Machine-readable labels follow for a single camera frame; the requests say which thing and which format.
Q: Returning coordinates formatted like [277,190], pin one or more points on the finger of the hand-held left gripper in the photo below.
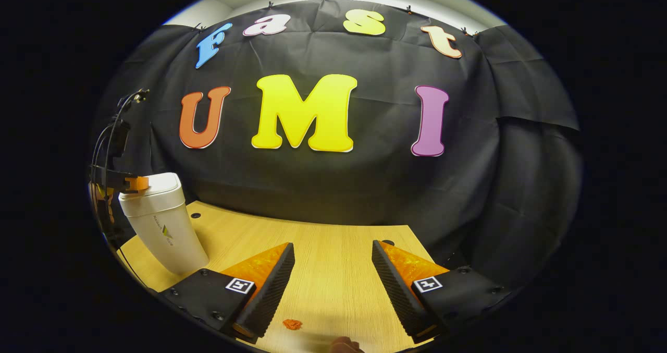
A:
[117,180]

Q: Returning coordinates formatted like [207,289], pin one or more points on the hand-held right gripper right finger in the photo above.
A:
[398,290]

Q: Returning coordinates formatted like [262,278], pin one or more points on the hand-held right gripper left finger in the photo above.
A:
[271,290]

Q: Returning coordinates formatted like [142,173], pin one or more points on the orange paper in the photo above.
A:
[292,324]

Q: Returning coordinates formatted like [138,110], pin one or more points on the white desktop garbage bin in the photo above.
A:
[167,228]

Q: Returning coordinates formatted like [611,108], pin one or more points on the wooden desktop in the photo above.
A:
[333,269]

